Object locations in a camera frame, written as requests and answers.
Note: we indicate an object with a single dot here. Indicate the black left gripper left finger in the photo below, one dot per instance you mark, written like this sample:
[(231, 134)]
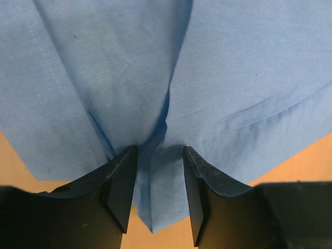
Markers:
[(90, 212)]

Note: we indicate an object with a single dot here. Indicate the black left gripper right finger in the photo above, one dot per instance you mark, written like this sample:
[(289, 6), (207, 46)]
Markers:
[(225, 213)]

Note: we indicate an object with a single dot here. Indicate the light blue long sleeve shirt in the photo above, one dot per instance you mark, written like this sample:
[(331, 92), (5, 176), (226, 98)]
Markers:
[(247, 84)]

